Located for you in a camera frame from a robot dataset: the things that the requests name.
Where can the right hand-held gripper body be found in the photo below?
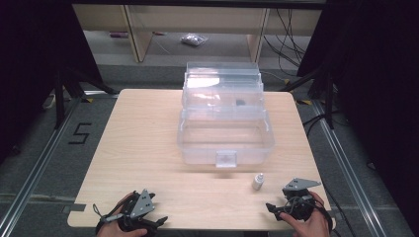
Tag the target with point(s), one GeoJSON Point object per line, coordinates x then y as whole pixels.
{"type": "Point", "coordinates": [300, 197]}

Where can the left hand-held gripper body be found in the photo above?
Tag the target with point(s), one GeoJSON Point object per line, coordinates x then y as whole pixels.
{"type": "Point", "coordinates": [142, 203]}

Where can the small white bottle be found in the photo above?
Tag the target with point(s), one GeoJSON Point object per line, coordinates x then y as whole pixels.
{"type": "Point", "coordinates": [257, 181]}

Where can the clear plastic tiered storage box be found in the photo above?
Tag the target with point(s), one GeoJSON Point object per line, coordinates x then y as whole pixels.
{"type": "Point", "coordinates": [225, 115]}

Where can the person's left hand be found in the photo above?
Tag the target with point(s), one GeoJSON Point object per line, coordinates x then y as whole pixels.
{"type": "Point", "coordinates": [122, 232]}

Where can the person's right hand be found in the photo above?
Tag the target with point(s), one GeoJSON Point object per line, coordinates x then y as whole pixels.
{"type": "Point", "coordinates": [313, 223]}

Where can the black metal stand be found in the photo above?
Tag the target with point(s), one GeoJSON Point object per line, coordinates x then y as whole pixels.
{"type": "Point", "coordinates": [60, 98]}
{"type": "Point", "coordinates": [329, 98]}

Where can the dark curtain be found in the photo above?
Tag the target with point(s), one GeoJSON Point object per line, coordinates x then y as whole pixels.
{"type": "Point", "coordinates": [29, 59]}
{"type": "Point", "coordinates": [375, 82]}

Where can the clear plastic bag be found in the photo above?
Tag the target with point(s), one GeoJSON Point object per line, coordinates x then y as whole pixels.
{"type": "Point", "coordinates": [193, 39]}

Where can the wooden shelf unit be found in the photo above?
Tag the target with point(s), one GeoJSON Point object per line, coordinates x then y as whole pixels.
{"type": "Point", "coordinates": [138, 29]}

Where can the aluminium floor rail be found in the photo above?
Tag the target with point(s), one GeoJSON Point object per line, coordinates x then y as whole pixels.
{"type": "Point", "coordinates": [39, 161]}
{"type": "Point", "coordinates": [349, 171]}

